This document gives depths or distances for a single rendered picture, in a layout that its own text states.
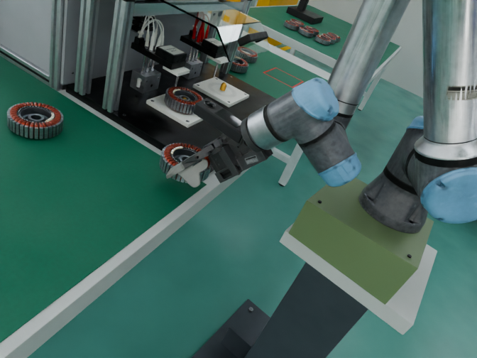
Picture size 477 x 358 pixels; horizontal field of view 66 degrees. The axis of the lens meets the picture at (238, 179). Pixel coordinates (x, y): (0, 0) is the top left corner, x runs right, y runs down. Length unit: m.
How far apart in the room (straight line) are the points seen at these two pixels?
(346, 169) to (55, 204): 0.53
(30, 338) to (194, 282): 1.11
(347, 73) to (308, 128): 0.16
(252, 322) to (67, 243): 1.05
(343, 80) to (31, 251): 0.62
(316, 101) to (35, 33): 0.80
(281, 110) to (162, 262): 1.17
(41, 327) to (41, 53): 0.77
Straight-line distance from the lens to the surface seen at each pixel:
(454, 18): 0.63
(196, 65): 1.37
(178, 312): 1.56
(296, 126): 0.64
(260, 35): 0.99
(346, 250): 0.82
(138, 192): 0.82
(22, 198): 0.78
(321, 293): 1.00
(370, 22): 0.74
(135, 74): 1.17
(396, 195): 0.85
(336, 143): 0.66
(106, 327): 1.49
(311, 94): 0.62
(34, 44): 1.19
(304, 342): 1.14
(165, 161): 0.79
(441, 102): 0.66
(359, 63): 0.75
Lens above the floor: 1.28
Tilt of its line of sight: 34 degrees down
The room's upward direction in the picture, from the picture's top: 22 degrees clockwise
